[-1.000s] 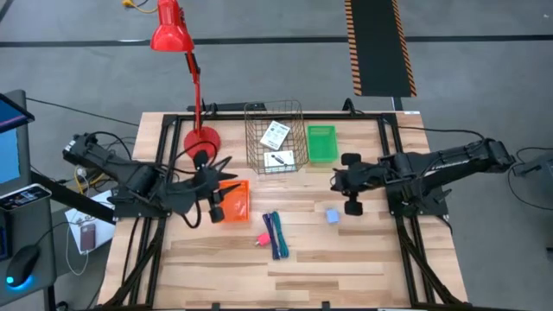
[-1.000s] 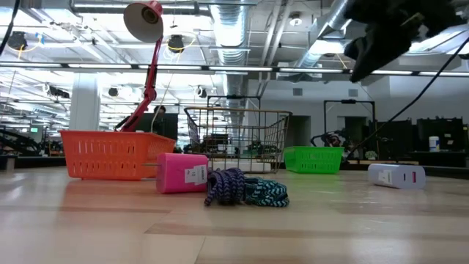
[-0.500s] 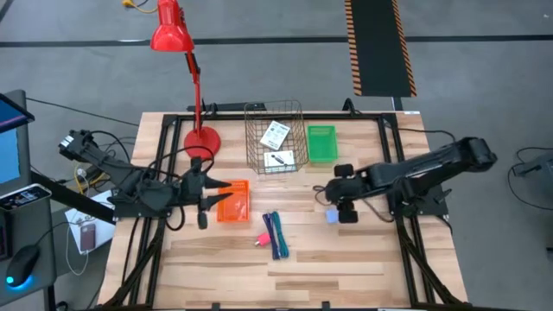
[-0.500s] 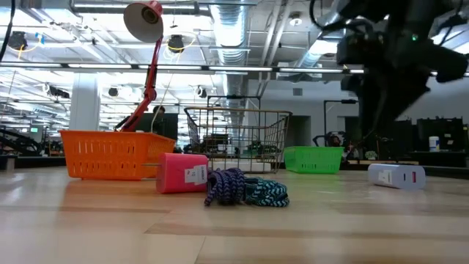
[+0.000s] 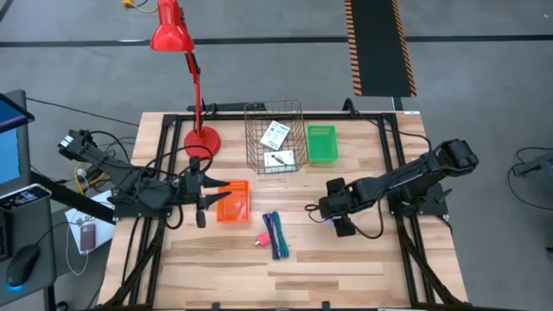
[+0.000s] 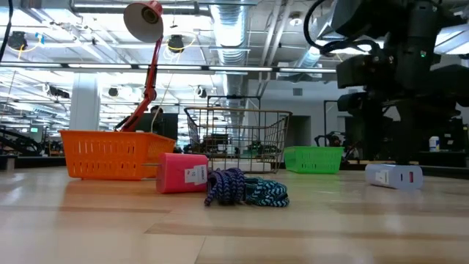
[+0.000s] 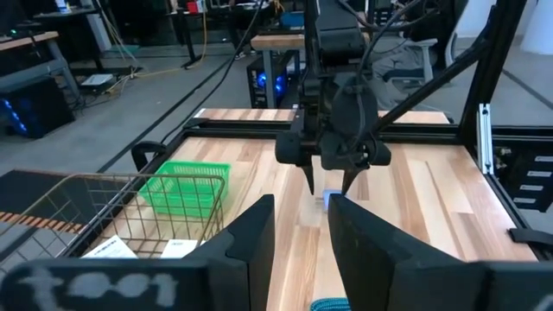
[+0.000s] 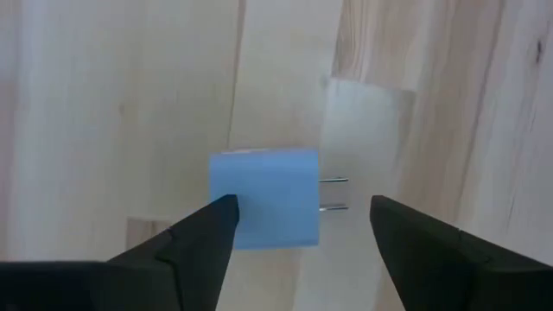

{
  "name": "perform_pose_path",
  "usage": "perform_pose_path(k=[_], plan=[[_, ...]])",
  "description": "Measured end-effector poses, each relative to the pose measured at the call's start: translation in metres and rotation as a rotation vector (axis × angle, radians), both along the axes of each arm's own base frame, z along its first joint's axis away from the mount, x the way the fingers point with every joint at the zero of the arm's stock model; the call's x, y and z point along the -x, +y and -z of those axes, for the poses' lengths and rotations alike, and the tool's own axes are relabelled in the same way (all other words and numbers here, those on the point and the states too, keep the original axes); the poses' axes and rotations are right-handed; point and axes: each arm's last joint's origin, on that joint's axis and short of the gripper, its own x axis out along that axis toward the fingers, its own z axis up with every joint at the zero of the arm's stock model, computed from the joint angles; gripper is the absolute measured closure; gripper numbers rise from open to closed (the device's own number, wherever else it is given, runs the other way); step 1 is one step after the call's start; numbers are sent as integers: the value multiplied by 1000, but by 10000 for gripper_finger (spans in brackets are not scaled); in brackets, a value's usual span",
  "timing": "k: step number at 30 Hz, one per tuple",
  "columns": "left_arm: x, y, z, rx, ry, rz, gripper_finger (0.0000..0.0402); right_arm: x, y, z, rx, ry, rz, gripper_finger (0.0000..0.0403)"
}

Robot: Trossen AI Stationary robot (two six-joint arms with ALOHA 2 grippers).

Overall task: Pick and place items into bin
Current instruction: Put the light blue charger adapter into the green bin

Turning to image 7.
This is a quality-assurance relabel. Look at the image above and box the black floor cable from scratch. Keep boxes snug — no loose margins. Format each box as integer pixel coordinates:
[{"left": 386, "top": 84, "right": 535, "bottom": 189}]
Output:
[{"left": 97, "top": 0, "right": 265, "bottom": 174}]

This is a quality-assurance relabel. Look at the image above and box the white power strip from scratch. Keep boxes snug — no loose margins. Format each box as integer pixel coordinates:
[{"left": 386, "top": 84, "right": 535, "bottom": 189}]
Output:
[{"left": 80, "top": 73, "right": 114, "bottom": 87}]

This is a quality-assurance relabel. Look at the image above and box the silver metal bracket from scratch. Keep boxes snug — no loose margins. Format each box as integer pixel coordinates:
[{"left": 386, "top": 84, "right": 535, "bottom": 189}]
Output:
[{"left": 476, "top": 102, "right": 495, "bottom": 176}]

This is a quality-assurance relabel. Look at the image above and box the white card reader box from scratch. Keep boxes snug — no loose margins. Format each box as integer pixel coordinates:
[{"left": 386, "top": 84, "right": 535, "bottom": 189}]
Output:
[{"left": 160, "top": 238, "right": 204, "bottom": 259}]

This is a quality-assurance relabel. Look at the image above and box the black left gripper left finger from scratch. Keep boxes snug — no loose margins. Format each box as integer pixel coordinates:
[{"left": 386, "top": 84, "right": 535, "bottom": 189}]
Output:
[{"left": 185, "top": 194, "right": 276, "bottom": 311}]

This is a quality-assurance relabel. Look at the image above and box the black panel with white labels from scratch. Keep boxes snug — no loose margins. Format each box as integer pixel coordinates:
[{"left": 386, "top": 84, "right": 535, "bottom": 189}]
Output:
[{"left": 496, "top": 144, "right": 553, "bottom": 213}]

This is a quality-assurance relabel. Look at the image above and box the wooden workbench table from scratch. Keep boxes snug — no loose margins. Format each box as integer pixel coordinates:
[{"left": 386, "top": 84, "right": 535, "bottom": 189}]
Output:
[{"left": 250, "top": 33, "right": 308, "bottom": 109}]

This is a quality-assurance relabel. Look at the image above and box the black aluminium rig frame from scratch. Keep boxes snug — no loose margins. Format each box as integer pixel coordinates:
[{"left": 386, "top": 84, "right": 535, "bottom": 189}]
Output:
[{"left": 64, "top": 0, "right": 553, "bottom": 260}]

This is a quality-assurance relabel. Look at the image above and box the yellow floor cable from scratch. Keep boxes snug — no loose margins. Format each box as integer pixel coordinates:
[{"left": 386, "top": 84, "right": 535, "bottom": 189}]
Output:
[{"left": 105, "top": 0, "right": 208, "bottom": 94}]

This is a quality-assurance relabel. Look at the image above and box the teal braided cable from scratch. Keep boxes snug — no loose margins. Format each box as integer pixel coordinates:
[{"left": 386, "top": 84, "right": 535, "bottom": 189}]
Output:
[{"left": 308, "top": 296, "right": 352, "bottom": 311}]

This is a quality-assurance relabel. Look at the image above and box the green plastic basket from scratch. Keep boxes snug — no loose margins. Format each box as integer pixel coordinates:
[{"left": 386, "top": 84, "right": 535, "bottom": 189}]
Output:
[{"left": 137, "top": 160, "right": 232, "bottom": 219}]

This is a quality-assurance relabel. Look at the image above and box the black flat bracket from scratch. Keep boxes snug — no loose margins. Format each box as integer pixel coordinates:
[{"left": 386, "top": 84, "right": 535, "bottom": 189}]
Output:
[{"left": 508, "top": 227, "right": 553, "bottom": 248}]

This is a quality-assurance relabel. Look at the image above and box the computer tower with blue lights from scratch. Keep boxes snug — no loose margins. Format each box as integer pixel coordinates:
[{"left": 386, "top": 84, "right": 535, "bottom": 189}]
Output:
[
  {"left": 0, "top": 76, "right": 75, "bottom": 140},
  {"left": 245, "top": 50, "right": 299, "bottom": 109}
]

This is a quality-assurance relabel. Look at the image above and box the wooden side table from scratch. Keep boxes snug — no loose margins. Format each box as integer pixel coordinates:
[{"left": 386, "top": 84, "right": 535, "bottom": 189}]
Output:
[{"left": 194, "top": 107, "right": 450, "bottom": 125}]

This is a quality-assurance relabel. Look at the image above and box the white box with printed text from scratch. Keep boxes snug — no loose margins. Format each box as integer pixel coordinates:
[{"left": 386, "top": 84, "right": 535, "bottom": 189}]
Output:
[{"left": 81, "top": 235, "right": 139, "bottom": 259}]

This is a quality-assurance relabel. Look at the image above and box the wire basket with gold rim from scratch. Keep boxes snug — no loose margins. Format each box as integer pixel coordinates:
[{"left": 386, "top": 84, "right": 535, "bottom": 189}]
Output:
[{"left": 0, "top": 172, "right": 226, "bottom": 271}]

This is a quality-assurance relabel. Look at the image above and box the wooden top desk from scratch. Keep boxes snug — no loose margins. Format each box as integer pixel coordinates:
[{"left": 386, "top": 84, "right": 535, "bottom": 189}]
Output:
[{"left": 0, "top": 29, "right": 81, "bottom": 100}]

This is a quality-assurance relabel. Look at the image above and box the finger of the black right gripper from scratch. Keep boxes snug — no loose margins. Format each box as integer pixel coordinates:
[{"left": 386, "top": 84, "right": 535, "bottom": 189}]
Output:
[
  {"left": 340, "top": 168, "right": 362, "bottom": 195},
  {"left": 302, "top": 163, "right": 315, "bottom": 195}
]

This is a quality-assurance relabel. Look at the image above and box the grey power bank charger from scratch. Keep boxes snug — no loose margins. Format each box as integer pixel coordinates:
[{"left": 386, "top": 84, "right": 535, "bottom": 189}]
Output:
[{"left": 322, "top": 188, "right": 345, "bottom": 213}]

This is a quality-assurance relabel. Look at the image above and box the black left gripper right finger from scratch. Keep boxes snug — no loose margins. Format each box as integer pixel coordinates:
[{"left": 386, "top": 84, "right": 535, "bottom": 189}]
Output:
[{"left": 327, "top": 194, "right": 487, "bottom": 311}]

